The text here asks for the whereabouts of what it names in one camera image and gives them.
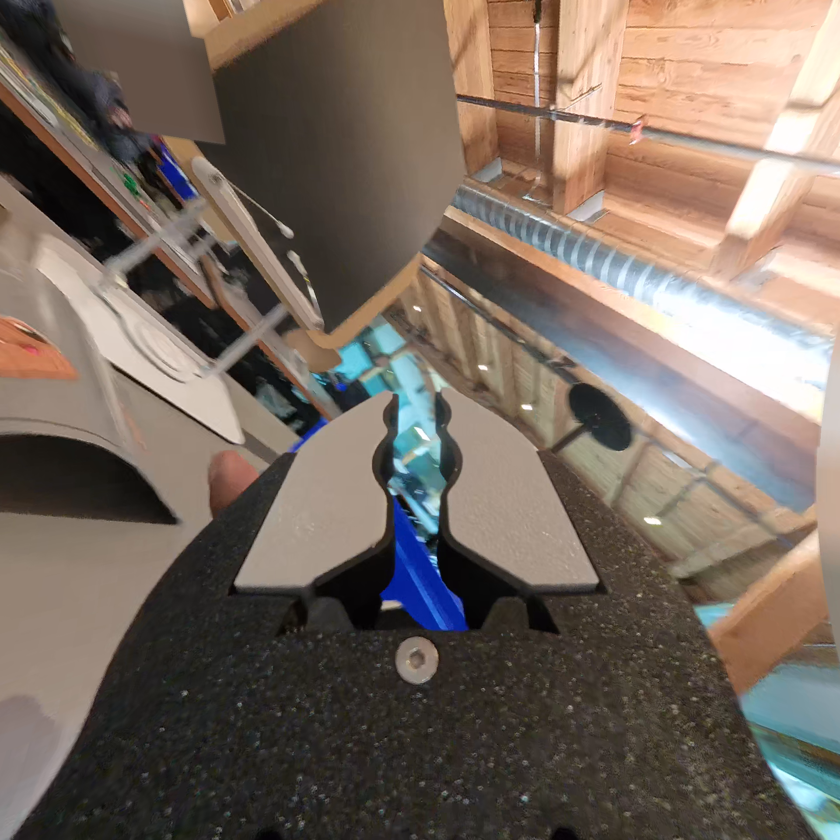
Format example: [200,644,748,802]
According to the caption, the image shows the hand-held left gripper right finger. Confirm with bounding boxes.
[439,389,602,594]

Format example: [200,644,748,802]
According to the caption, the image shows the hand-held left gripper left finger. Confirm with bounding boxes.
[234,392,397,598]

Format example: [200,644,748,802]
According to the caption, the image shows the large blue plastic bin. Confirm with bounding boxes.
[289,418,468,634]

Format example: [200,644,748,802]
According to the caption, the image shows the lego instruction booklet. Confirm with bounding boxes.
[0,210,182,526]

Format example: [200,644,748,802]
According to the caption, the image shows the person's left hand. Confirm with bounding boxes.
[208,449,263,515]

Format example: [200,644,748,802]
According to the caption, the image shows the black board with wooden rim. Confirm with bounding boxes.
[184,0,471,375]

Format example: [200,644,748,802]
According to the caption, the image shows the metal ceiling pipe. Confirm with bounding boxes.
[453,92,840,172]

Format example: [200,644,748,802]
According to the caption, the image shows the long wooden desk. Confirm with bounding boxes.
[0,40,345,421]

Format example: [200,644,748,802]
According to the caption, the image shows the silver ventilation duct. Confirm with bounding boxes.
[453,184,840,382]

